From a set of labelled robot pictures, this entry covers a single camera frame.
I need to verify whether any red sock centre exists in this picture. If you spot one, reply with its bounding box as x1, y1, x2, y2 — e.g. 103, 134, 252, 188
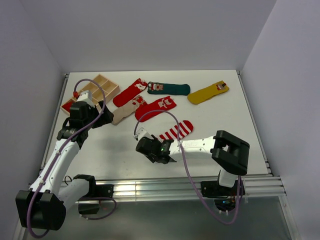
134, 96, 177, 122

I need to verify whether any red sock with santa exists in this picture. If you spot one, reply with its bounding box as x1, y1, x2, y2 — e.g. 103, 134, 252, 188
61, 101, 75, 113

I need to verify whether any red white striped sock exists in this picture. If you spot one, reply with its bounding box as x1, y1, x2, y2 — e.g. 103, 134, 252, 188
157, 120, 194, 141

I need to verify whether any dark green sock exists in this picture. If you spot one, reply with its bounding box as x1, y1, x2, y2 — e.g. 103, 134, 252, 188
147, 81, 191, 96

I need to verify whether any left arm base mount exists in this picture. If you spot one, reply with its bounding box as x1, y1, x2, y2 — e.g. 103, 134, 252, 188
78, 184, 114, 215

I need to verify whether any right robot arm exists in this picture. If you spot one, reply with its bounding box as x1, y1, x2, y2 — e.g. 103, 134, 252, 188
134, 128, 250, 195

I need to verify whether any yellow sock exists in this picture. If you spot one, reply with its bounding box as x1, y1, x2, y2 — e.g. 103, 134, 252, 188
187, 81, 230, 105

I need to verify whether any aluminium front rail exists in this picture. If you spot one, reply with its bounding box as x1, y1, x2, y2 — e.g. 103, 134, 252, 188
96, 176, 287, 203

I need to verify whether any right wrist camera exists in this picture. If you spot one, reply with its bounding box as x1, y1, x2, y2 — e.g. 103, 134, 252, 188
133, 127, 153, 141

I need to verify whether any beige sock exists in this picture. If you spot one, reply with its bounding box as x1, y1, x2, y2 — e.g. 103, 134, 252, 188
111, 95, 147, 126

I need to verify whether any wooden compartment tray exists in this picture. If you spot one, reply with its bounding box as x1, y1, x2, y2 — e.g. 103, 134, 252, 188
60, 74, 120, 116

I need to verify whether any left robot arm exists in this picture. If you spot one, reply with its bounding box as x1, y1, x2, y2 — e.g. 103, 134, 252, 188
15, 101, 113, 231

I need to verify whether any red sock upper left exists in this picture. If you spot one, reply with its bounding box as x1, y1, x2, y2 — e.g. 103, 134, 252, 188
112, 78, 148, 108

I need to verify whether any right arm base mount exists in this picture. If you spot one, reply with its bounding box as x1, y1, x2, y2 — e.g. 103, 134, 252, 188
200, 180, 246, 213

